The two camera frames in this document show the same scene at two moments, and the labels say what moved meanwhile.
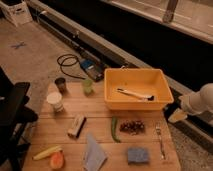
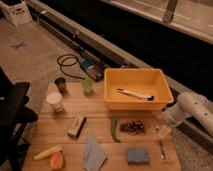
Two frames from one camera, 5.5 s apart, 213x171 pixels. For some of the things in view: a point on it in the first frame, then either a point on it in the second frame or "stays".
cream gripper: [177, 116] → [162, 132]
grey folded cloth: [95, 156] stays
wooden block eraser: [75, 129] stays
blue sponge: [137, 155] stays
